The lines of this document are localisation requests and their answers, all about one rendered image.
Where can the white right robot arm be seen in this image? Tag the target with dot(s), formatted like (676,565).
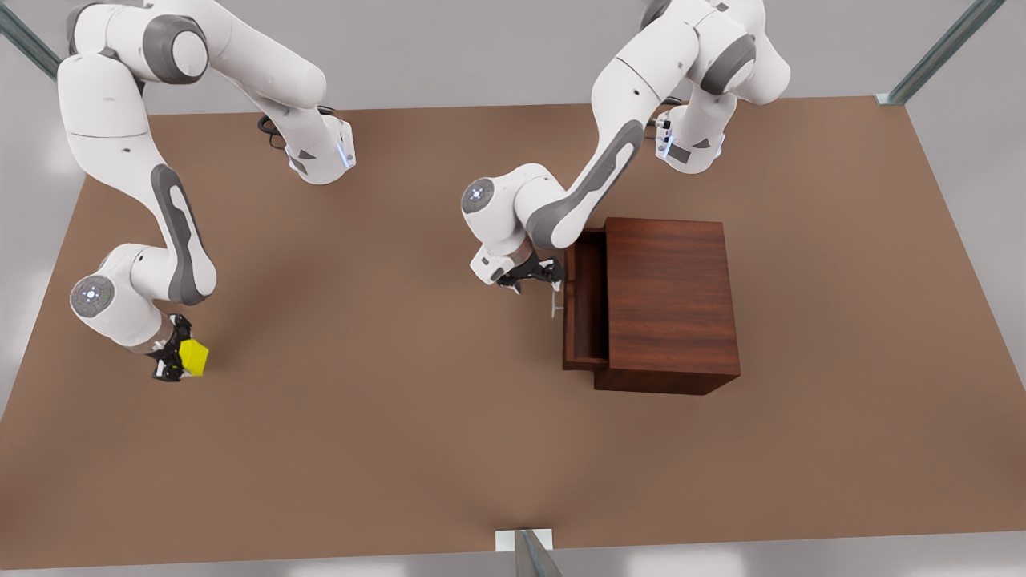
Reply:
(108,112)

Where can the yellow faceted block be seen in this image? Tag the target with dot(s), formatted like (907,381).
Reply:
(194,357)

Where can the silver frame post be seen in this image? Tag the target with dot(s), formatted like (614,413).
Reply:
(529,553)
(28,40)
(938,52)

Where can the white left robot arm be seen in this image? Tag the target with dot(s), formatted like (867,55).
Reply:
(625,88)

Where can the dark wooden cabinet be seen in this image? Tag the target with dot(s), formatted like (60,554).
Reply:
(669,296)

